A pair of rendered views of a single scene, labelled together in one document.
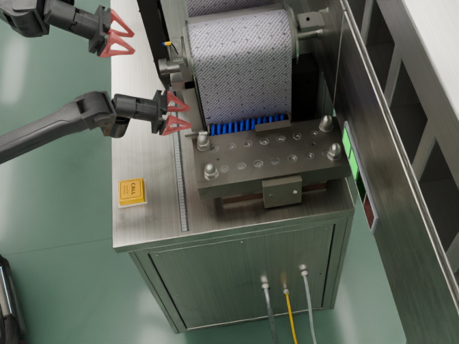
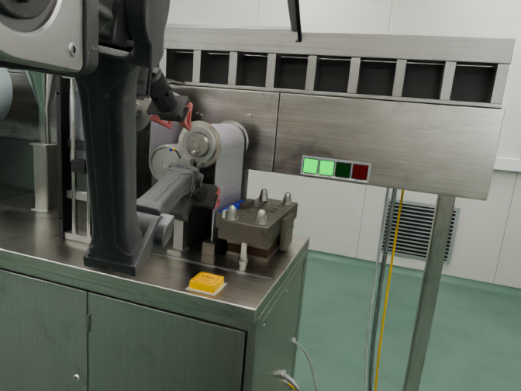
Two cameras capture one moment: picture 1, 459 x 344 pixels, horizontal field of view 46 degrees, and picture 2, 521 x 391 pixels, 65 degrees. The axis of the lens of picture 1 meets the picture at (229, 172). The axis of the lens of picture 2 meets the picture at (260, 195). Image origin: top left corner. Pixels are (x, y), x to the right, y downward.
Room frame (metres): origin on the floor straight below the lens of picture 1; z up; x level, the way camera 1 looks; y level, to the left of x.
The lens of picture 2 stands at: (0.42, 1.22, 1.38)
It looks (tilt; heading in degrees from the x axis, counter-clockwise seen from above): 12 degrees down; 287
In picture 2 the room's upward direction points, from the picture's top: 5 degrees clockwise
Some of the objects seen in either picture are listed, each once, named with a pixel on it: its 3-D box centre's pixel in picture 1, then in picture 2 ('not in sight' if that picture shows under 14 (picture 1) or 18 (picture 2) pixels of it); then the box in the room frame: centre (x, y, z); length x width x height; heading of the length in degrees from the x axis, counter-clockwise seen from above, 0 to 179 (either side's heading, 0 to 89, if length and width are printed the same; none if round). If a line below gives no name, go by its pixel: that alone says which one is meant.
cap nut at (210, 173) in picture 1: (210, 170); (261, 216); (0.77, 0.05, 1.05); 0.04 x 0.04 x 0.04
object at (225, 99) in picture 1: (246, 96); (229, 182); (0.93, -0.08, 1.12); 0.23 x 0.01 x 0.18; 90
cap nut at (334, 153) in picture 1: (335, 150); (287, 197); (0.76, -0.27, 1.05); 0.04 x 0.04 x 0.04
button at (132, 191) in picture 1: (131, 191); (206, 282); (0.83, 0.28, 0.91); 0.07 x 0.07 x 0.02; 0
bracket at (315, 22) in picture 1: (310, 20); not in sight; (0.99, -0.25, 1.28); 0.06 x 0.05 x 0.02; 90
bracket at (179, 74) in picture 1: (185, 96); (180, 206); (1.03, 0.09, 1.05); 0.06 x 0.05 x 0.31; 90
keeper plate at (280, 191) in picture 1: (282, 192); (288, 231); (0.72, -0.13, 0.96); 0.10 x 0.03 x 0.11; 90
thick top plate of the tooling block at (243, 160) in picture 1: (270, 157); (262, 218); (0.81, -0.11, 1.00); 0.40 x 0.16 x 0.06; 90
